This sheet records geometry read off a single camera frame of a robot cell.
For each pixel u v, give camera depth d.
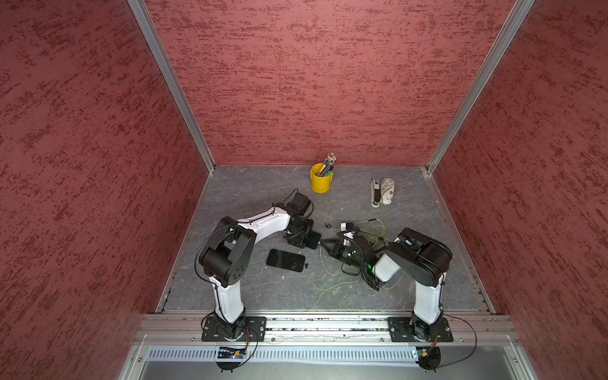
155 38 0.77
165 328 0.76
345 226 0.87
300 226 0.79
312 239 0.90
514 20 0.73
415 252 0.52
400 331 0.74
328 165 1.03
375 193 1.07
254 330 0.75
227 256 0.49
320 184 1.08
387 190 1.08
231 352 0.72
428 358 0.71
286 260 0.91
